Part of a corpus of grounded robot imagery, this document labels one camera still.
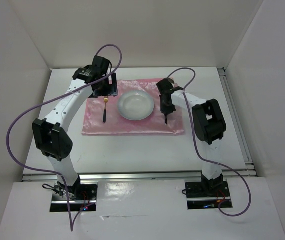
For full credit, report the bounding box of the aluminium rail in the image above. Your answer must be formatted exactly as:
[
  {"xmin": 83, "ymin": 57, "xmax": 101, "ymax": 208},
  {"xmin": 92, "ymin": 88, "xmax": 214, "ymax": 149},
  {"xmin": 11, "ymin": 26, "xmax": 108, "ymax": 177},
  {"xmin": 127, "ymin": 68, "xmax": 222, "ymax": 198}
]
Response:
[
  {"xmin": 217, "ymin": 68, "xmax": 256, "ymax": 172},
  {"xmin": 21, "ymin": 167, "xmax": 258, "ymax": 182}
]

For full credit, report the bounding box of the pink satin rose cloth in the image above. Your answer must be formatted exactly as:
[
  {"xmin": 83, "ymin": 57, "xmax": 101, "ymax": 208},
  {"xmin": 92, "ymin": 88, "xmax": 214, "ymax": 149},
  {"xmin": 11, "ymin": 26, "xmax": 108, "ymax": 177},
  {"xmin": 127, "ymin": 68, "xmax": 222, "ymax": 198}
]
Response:
[{"xmin": 82, "ymin": 78, "xmax": 185, "ymax": 136}]

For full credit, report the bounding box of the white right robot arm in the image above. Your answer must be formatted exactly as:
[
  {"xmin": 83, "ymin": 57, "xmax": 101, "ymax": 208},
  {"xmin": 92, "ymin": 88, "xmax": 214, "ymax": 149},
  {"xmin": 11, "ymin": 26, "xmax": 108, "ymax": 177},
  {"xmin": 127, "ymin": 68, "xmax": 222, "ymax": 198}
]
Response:
[{"xmin": 156, "ymin": 78, "xmax": 227, "ymax": 196}]

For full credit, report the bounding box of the aluminium front rail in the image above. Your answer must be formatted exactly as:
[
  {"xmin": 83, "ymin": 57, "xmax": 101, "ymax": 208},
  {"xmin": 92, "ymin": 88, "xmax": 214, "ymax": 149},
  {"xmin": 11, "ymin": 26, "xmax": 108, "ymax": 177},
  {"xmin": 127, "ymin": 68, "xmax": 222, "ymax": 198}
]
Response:
[{"xmin": 21, "ymin": 167, "xmax": 258, "ymax": 182}]

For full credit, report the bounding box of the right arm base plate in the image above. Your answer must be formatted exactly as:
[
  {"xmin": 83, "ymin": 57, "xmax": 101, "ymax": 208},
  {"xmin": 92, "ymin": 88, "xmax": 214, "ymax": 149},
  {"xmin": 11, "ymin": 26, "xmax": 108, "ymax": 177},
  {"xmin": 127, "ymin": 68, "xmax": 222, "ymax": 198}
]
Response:
[{"xmin": 181, "ymin": 181, "xmax": 233, "ymax": 210}]

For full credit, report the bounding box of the gold fork black handle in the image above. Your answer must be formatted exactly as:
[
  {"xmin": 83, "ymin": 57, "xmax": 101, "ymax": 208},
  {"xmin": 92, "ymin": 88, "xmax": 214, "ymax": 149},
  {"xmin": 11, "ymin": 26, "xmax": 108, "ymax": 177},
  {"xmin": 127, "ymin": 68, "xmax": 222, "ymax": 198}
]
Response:
[{"xmin": 103, "ymin": 96, "xmax": 109, "ymax": 123}]

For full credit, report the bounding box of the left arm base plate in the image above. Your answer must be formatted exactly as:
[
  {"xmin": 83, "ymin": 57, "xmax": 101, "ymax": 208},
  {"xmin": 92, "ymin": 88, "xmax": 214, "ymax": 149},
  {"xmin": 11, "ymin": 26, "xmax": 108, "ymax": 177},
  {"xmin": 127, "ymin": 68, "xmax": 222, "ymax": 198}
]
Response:
[{"xmin": 42, "ymin": 183, "xmax": 98, "ymax": 213}]

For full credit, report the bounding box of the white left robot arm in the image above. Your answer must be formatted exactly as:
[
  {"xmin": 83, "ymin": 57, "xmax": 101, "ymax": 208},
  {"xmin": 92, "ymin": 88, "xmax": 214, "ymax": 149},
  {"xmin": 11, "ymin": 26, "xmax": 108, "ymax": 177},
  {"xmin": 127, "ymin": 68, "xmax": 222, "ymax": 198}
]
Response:
[{"xmin": 32, "ymin": 56, "xmax": 118, "ymax": 200}]

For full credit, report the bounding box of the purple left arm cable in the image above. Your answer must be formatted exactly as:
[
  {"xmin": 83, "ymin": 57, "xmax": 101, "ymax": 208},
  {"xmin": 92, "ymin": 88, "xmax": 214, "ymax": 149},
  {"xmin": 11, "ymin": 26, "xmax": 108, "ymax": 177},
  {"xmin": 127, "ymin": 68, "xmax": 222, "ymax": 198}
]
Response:
[{"xmin": 6, "ymin": 44, "xmax": 123, "ymax": 232}]

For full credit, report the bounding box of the white scalloped plate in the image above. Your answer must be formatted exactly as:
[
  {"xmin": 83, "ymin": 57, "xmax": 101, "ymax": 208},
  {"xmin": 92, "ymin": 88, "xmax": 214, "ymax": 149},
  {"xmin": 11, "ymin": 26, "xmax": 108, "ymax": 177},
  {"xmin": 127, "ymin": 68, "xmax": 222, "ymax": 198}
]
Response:
[{"xmin": 117, "ymin": 90, "xmax": 155, "ymax": 121}]

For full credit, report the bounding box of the aluminium right side rail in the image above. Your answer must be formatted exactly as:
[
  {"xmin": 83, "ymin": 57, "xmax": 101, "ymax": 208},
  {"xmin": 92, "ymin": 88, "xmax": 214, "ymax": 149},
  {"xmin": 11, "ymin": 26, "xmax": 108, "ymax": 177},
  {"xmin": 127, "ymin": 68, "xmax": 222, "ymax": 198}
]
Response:
[{"xmin": 217, "ymin": 68, "xmax": 256, "ymax": 172}]

